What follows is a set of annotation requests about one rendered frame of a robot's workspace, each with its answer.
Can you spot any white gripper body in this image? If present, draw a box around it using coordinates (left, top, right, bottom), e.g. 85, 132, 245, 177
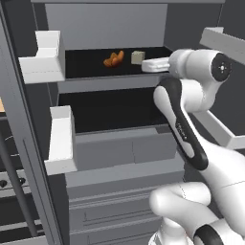
141, 56, 171, 74

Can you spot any beige tofu cube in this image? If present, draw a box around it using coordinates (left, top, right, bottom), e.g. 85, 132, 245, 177
130, 50, 146, 65

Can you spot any orange hotdog bun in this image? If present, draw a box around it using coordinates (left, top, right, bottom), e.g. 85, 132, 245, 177
102, 50, 125, 68

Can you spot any black fridge shelf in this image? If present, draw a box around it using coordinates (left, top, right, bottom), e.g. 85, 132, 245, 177
57, 86, 173, 135
57, 46, 175, 94

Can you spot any grey fridge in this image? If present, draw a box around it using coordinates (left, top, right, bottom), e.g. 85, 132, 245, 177
31, 0, 226, 245

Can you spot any white door bin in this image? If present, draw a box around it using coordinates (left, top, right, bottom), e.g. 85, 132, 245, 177
199, 27, 245, 65
190, 109, 245, 150
18, 30, 67, 85
43, 104, 78, 177

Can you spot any grey fridge door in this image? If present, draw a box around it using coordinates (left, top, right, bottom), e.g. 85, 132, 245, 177
190, 0, 245, 151
0, 0, 65, 245

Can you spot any grey crisper drawer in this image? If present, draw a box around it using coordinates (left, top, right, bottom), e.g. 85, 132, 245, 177
75, 126, 178, 172

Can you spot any grey freezer drawer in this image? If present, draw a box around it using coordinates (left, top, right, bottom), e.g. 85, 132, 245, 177
68, 219, 161, 245
68, 188, 162, 232

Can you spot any dark oven handle bar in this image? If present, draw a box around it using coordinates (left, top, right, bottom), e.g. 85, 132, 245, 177
0, 127, 38, 237

